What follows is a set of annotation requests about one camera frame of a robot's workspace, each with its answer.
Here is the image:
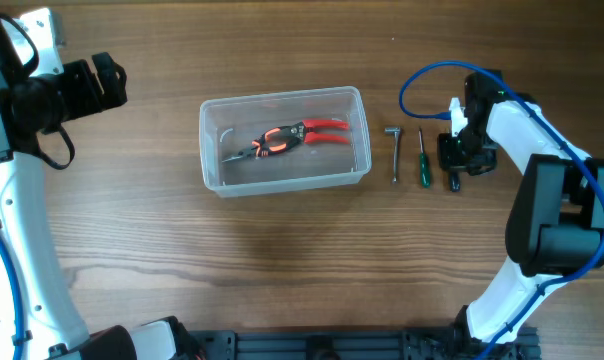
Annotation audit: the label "green handled screwdriver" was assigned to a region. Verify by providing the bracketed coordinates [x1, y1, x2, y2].
[418, 128, 431, 188]

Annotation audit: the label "red handled cutters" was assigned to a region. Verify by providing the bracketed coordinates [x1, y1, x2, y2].
[281, 119, 350, 145]

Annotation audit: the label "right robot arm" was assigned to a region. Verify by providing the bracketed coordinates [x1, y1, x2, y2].
[437, 70, 604, 358]

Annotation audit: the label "black red handled screwdriver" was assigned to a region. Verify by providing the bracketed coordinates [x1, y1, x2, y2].
[448, 171, 461, 192]

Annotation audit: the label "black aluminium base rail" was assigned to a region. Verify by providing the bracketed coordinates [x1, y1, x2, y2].
[181, 327, 541, 360]

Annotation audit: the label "left blue cable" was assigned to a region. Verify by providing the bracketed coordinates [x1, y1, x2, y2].
[0, 212, 26, 360]

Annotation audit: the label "orange black needle-nose pliers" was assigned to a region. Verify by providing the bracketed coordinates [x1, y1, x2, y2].
[223, 126, 300, 163]

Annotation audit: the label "right blue cable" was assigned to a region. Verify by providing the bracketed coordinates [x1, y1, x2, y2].
[398, 60, 604, 360]

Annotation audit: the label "clear plastic container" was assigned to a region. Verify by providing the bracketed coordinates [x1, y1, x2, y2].
[199, 86, 372, 197]

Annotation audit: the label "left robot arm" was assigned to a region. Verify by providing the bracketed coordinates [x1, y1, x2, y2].
[0, 8, 205, 359]

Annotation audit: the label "blue cable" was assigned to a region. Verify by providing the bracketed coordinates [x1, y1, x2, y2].
[0, 212, 26, 360]
[398, 60, 604, 360]

